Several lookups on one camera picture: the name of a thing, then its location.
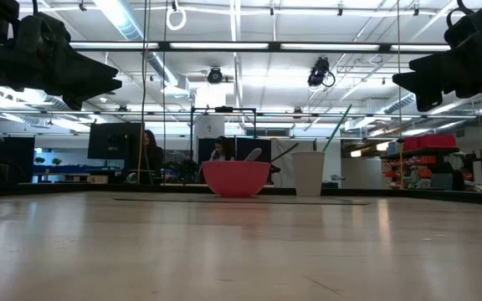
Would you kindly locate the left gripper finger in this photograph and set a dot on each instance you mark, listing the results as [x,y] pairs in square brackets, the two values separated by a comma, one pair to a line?
[90,73]
[94,91]

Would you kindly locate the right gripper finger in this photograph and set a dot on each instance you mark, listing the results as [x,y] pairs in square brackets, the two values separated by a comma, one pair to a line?
[425,69]
[427,88]

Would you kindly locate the green straw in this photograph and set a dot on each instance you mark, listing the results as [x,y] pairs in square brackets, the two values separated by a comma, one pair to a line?
[337,127]

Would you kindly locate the white paper cup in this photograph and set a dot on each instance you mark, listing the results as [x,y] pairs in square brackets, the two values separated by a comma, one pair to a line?
[308,175]

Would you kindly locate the black fork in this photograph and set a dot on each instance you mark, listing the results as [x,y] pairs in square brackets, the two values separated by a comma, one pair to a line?
[285,152]

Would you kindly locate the red plastic bowl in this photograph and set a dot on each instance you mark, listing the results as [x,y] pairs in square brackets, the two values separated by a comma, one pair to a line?
[234,180]

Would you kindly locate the black monitor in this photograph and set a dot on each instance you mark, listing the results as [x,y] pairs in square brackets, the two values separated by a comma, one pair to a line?
[111,140]

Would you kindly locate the large red storage bin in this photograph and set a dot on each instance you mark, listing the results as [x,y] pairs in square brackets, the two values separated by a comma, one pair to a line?
[433,141]

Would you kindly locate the small red storage bin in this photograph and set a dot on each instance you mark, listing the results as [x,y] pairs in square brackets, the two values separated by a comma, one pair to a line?
[411,144]

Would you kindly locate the storage shelf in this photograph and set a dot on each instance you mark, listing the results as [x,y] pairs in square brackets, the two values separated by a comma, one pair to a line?
[421,150]

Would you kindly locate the orange pole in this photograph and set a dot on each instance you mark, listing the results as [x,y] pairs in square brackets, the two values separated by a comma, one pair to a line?
[139,159]

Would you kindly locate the blue table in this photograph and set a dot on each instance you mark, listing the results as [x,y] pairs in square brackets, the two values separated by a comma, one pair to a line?
[61,169]

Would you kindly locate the person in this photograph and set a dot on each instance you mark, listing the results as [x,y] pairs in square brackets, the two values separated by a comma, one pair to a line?
[153,154]
[223,148]

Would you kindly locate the black partition screen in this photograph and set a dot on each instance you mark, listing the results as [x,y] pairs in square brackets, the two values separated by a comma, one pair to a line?
[249,144]

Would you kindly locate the silver ceiling duct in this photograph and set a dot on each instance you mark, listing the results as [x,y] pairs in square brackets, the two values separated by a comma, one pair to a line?
[128,25]
[400,104]

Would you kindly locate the black hanging camera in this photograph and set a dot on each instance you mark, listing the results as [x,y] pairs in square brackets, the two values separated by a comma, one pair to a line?
[318,71]

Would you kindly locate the black overhead camera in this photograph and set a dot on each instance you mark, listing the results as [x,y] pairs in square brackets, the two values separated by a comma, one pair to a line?
[214,76]

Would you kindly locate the black background rig frame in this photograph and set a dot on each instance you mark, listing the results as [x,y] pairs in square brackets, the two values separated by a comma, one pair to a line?
[224,109]

